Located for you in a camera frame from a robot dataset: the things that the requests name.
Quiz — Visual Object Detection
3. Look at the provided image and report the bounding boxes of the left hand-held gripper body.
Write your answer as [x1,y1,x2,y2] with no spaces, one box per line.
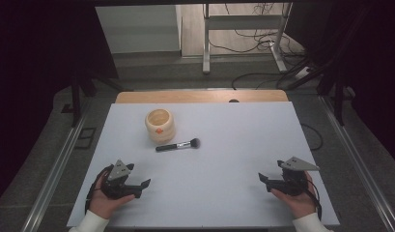
[100,159,144,200]

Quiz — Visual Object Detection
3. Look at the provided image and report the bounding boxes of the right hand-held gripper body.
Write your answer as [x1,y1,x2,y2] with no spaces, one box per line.
[270,156,321,197]

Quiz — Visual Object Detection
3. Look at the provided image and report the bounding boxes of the cream ribbed cup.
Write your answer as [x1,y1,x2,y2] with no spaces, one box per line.
[144,108,177,145]

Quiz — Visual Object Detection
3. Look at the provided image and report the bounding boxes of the black makeup brush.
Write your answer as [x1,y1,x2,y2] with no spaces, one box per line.
[155,137,201,153]

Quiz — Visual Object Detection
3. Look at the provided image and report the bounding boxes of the person's right hand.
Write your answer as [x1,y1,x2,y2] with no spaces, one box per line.
[269,171,319,220]

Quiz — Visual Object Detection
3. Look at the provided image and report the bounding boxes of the person's left hand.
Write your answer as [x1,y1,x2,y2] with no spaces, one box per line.
[88,165,136,220]

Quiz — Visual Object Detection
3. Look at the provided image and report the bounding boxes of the person's right white sleeve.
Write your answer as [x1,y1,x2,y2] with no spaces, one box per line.
[292,212,334,232]

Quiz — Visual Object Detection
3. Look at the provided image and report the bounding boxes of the person's white sleeve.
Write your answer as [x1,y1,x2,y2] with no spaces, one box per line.
[292,212,334,232]
[68,209,111,232]

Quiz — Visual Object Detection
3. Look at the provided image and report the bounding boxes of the person's left white sleeve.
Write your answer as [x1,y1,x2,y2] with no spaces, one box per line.
[68,209,111,232]

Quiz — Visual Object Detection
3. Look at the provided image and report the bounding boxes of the black floor plate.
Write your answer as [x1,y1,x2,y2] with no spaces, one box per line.
[73,127,98,151]

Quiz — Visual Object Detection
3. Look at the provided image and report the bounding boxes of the white table board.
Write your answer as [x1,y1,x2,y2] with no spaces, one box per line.
[67,101,341,228]

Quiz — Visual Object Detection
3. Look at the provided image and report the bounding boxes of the black stand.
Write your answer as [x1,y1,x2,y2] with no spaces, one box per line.
[60,69,134,129]
[283,6,373,127]

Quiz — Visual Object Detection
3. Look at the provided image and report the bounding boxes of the white power strip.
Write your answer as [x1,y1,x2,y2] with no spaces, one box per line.
[294,66,313,80]

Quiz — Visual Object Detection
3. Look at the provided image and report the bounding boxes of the wooden table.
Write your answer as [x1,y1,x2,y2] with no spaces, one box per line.
[115,89,290,104]

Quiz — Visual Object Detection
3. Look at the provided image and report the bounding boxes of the black curtain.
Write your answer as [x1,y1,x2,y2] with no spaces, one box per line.
[283,0,395,162]
[0,0,120,208]

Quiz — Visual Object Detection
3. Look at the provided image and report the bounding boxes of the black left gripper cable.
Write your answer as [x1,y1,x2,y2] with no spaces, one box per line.
[84,164,114,216]

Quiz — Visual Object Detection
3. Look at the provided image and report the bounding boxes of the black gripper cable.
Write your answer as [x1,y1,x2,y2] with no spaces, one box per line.
[301,178,324,222]
[84,164,114,216]

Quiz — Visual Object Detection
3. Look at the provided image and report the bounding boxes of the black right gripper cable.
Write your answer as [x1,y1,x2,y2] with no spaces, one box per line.
[301,178,324,222]

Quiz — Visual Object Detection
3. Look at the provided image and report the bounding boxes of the black looped floor cable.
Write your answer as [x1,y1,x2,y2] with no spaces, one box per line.
[300,123,324,152]

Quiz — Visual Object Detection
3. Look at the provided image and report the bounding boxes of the metal floor rail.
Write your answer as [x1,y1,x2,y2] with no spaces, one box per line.
[20,96,94,232]
[318,95,395,232]

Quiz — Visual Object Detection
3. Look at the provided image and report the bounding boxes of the tangled black floor cables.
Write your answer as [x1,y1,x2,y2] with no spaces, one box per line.
[207,3,307,61]

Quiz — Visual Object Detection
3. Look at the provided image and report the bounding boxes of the white wall panel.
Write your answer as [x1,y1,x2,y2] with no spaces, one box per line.
[95,4,183,55]

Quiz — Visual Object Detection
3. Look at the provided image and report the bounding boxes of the white desk frame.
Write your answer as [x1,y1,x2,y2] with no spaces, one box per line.
[202,3,294,75]

